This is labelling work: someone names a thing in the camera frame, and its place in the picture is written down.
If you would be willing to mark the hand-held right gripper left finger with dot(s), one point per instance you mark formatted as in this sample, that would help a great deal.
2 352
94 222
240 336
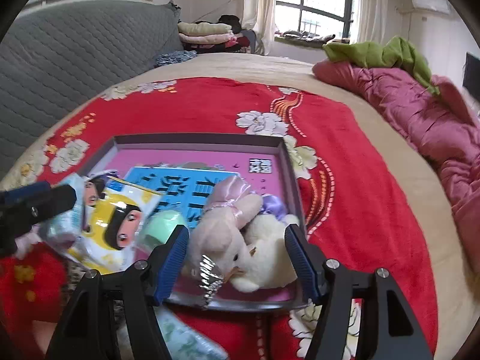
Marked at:
172 258

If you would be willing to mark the cream folded blanket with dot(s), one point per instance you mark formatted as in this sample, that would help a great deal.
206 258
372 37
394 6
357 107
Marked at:
202 28

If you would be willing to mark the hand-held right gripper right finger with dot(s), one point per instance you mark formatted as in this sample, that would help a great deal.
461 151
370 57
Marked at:
300 262

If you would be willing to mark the pink book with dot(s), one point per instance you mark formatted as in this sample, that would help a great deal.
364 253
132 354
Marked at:
210 161

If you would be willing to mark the white air conditioner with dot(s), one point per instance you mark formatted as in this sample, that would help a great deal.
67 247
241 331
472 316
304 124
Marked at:
429 3

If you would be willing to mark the grey quilted headboard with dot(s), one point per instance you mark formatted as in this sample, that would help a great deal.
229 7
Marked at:
75 56

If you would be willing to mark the pink quilt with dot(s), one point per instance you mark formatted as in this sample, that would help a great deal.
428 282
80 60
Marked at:
412 112

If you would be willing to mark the green tissue pack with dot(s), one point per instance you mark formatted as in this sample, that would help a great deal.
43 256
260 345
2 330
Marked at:
187 337

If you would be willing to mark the pink plush rabbit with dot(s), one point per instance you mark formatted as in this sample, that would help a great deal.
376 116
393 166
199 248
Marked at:
217 232

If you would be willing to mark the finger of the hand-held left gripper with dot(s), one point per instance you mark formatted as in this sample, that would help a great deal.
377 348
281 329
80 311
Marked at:
26 191
56 202

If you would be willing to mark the cream plush toy purple cap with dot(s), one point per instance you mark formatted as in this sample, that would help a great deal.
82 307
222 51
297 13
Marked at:
270 255

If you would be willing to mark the pink folded blanket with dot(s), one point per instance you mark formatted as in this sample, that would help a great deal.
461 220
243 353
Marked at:
210 39

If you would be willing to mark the beige bed sheet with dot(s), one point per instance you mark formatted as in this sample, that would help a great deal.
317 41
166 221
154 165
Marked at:
262 63

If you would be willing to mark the green makeup sponge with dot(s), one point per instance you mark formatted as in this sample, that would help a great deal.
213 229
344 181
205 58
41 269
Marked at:
161 225

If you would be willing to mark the cream curtain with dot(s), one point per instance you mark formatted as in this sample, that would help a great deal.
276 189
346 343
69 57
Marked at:
258 7
371 7

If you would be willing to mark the black television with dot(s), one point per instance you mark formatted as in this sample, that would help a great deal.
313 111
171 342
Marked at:
473 78

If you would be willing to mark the dark clothes pile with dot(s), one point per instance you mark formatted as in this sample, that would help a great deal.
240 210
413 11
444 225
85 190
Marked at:
229 20

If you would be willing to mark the blue patterned cloth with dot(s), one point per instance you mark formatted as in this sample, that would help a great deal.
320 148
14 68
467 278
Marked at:
176 58

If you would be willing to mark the pink makeup sponge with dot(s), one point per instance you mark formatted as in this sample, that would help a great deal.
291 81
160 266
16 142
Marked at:
43 339

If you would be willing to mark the green blanket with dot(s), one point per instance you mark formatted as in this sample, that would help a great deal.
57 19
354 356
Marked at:
405 56

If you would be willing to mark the silver shiny tag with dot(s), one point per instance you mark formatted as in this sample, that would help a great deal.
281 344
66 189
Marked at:
208 273

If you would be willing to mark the red floral blanket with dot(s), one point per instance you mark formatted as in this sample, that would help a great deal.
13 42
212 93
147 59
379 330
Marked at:
356 195

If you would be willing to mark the dark tray with pink book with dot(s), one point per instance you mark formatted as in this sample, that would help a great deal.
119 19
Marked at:
195 138

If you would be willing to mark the yellow cartoon wipes packet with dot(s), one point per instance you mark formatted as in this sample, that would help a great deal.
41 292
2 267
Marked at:
112 225

